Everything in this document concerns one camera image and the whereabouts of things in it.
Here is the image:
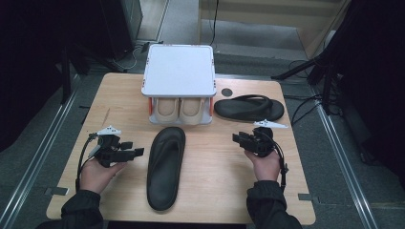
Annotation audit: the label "wooden platform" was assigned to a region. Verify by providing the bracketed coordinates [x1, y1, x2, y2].
[199, 0, 352, 60]

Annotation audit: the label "black flip-flop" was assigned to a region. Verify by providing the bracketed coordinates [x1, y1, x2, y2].
[146, 126, 186, 212]
[213, 94, 286, 123]

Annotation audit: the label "black curtain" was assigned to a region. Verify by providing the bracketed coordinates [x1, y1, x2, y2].
[321, 0, 405, 182]
[0, 0, 106, 154]

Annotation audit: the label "hand-held gripper cable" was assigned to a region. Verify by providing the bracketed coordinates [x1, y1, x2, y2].
[264, 132, 289, 192]
[75, 133, 98, 192]

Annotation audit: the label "white shoe rack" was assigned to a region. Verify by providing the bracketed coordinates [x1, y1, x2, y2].
[140, 43, 218, 126]

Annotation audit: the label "right hand-held gripper cable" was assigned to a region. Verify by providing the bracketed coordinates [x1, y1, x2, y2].
[264, 132, 289, 192]

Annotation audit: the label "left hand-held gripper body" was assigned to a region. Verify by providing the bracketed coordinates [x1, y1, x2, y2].
[93, 125, 128, 169]

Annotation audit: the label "black tripod stand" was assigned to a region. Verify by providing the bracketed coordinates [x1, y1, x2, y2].
[270, 47, 345, 115]

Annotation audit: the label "black cabinet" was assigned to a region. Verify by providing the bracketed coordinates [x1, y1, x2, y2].
[101, 0, 143, 61]

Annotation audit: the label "person's left hand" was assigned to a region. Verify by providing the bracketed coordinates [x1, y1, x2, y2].
[79, 157, 128, 195]

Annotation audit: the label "cream perforated clog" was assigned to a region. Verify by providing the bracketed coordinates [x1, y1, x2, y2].
[154, 97, 181, 124]
[180, 97, 206, 126]

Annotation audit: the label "grey tape strip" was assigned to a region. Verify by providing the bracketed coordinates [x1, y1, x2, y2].
[297, 193, 320, 203]
[44, 186, 70, 197]

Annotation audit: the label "left hand-held gripper cable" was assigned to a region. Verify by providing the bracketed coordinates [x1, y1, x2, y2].
[75, 133, 98, 192]

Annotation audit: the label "person's right hand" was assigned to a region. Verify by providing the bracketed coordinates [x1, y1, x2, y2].
[244, 150, 282, 183]

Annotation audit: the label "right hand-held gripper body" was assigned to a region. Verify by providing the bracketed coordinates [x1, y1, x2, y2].
[246, 118, 289, 158]

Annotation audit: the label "hanging black cable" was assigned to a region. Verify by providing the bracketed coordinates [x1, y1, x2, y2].
[208, 0, 221, 47]

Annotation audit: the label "black floor cables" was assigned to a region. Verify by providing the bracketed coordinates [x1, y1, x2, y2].
[283, 58, 324, 127]

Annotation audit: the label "metal floor rail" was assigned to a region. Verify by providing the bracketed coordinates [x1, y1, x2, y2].
[309, 87, 380, 229]
[0, 74, 82, 229]

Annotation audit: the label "white floor cable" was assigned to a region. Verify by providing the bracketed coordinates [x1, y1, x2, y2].
[114, 47, 142, 73]

